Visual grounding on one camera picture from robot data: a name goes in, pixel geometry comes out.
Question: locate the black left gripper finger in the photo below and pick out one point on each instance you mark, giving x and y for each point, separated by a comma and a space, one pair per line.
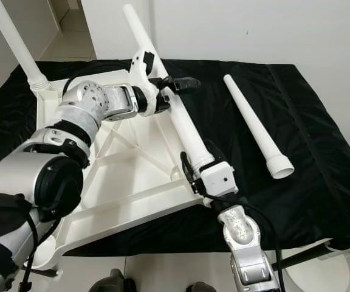
186, 83

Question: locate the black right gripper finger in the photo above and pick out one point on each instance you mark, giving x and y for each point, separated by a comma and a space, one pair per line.
185, 164
215, 149

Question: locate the white plastic children table top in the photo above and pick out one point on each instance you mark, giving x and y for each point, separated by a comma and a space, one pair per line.
138, 176

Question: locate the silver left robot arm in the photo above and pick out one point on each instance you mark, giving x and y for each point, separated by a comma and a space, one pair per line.
53, 176

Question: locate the grey robot right leg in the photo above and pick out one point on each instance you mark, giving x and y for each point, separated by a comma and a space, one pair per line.
199, 288

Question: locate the grey robot leg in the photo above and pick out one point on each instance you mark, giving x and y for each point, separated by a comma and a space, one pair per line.
199, 288
111, 282

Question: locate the black cloth table cover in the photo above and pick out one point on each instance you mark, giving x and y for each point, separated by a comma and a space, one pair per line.
321, 121

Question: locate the black metal table leg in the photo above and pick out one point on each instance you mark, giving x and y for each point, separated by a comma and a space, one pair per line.
299, 257

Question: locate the grey robot left leg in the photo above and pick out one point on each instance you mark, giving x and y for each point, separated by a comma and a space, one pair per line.
111, 282

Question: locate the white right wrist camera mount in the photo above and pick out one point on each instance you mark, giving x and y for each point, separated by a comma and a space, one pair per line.
217, 178

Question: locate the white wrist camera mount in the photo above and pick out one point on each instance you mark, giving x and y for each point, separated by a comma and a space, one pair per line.
217, 178
144, 76

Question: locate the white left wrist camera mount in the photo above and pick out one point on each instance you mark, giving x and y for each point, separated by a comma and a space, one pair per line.
144, 76

